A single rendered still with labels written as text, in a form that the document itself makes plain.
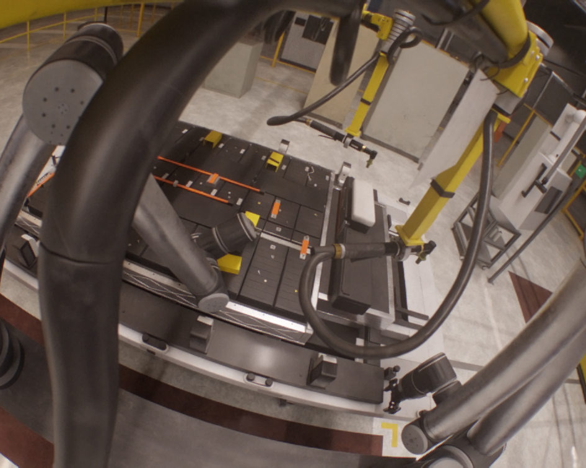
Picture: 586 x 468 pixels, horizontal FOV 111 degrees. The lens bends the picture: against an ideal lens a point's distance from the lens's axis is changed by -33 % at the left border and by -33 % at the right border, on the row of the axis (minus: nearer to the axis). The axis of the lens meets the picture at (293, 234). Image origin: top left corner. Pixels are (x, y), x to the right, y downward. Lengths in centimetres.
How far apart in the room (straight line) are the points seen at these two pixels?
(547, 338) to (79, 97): 87
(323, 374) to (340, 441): 114
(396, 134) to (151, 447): 558
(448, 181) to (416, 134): 496
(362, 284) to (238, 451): 81
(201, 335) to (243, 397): 106
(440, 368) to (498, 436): 31
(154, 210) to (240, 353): 73
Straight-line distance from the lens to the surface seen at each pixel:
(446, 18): 24
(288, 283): 127
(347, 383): 130
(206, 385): 206
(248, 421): 204
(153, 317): 126
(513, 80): 74
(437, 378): 105
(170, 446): 109
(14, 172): 87
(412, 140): 585
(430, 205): 91
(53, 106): 50
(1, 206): 96
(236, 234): 102
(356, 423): 228
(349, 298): 121
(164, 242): 72
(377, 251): 94
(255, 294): 120
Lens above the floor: 199
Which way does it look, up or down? 42 degrees down
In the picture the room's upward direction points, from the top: 23 degrees clockwise
